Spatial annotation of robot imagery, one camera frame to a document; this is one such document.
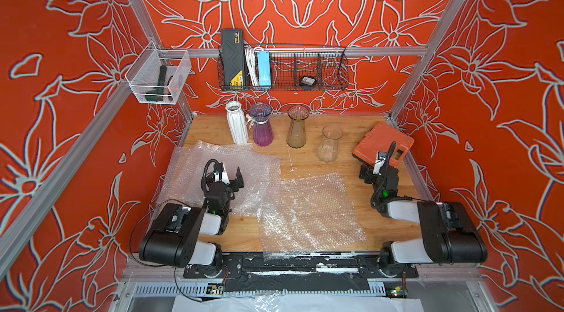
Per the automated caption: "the light blue box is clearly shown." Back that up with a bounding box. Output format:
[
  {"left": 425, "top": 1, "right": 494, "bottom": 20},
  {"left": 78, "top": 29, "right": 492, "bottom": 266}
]
[{"left": 257, "top": 51, "right": 272, "bottom": 90}]

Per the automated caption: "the dark green handled tool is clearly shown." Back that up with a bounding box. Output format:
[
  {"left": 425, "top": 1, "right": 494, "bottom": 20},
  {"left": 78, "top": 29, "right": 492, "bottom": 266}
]
[{"left": 145, "top": 65, "right": 167, "bottom": 102}]

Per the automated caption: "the white ribbed ceramic vase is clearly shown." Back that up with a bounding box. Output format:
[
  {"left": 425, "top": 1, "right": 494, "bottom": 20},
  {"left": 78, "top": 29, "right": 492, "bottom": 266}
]
[{"left": 226, "top": 101, "right": 249, "bottom": 145}]

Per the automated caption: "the purple blue glass vase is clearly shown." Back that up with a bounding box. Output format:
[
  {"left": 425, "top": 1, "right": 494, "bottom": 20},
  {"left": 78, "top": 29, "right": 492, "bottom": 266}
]
[{"left": 248, "top": 102, "right": 274, "bottom": 147}]

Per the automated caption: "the clear acrylic wall bin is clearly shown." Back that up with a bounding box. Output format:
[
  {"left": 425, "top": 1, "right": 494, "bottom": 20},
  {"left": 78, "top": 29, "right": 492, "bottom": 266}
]
[{"left": 126, "top": 41, "right": 192, "bottom": 105}]

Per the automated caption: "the orange plastic tool case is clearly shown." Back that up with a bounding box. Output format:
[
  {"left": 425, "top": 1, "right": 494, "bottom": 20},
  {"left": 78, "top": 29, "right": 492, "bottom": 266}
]
[{"left": 352, "top": 123, "right": 414, "bottom": 168}]

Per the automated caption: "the black box with yellow label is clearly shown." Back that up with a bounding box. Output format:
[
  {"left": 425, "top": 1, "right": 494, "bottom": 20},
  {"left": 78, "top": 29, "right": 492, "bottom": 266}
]
[{"left": 220, "top": 29, "right": 246, "bottom": 90}]

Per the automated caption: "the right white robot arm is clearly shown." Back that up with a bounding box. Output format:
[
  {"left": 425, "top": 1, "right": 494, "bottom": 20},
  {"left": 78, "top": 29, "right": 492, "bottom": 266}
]
[{"left": 359, "top": 165, "right": 488, "bottom": 269}]

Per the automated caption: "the clear smooth glass vase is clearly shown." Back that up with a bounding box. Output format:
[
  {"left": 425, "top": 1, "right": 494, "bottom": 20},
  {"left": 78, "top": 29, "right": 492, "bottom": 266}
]
[{"left": 317, "top": 124, "right": 344, "bottom": 163}]

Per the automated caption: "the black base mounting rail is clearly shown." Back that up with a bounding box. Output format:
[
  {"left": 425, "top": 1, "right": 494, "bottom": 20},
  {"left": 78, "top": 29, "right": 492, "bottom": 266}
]
[{"left": 183, "top": 251, "right": 419, "bottom": 296}]

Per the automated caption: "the clear ribbed glass vase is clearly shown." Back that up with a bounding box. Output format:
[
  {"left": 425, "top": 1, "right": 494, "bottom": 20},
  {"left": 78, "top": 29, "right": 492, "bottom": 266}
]
[{"left": 286, "top": 105, "right": 310, "bottom": 149}]

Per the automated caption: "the black wire wall basket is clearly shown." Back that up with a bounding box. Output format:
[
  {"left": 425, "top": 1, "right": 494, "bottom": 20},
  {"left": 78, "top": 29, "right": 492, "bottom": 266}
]
[{"left": 217, "top": 44, "right": 350, "bottom": 92}]

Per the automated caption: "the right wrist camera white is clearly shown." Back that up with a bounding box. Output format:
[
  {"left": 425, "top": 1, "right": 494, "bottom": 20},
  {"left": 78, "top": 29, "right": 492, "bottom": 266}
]
[{"left": 372, "top": 151, "right": 387, "bottom": 175}]

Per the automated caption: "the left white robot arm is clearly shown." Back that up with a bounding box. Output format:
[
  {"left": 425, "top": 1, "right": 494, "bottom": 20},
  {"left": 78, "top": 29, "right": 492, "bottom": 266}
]
[{"left": 139, "top": 160, "right": 245, "bottom": 271}]

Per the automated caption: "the bubble wrap sheet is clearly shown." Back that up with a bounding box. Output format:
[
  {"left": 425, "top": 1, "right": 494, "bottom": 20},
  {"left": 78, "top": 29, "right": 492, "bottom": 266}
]
[
  {"left": 157, "top": 140, "right": 282, "bottom": 217},
  {"left": 258, "top": 172, "right": 367, "bottom": 261}
]

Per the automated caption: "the white coiled cable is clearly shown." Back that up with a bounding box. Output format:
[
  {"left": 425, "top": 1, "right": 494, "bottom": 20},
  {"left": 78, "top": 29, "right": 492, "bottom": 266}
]
[{"left": 244, "top": 46, "right": 265, "bottom": 88}]

